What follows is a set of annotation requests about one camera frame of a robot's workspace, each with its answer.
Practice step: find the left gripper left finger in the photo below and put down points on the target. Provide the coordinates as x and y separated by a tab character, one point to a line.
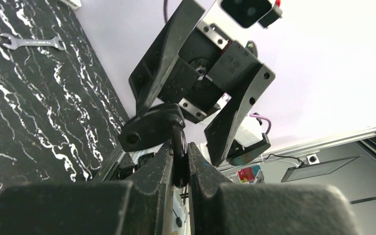
139	205

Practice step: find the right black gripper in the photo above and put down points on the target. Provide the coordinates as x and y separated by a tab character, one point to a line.
201	67

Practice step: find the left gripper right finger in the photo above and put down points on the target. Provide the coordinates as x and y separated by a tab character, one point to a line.
220	207

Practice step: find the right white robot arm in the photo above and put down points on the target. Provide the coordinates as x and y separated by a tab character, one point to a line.
246	139

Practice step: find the silver open-end wrench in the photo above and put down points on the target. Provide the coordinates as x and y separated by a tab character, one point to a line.
15	42

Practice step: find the white small box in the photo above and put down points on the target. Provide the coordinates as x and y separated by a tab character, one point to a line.
73	4

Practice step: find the flat dark monitor panel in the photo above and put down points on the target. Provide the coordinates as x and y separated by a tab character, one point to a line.
313	170

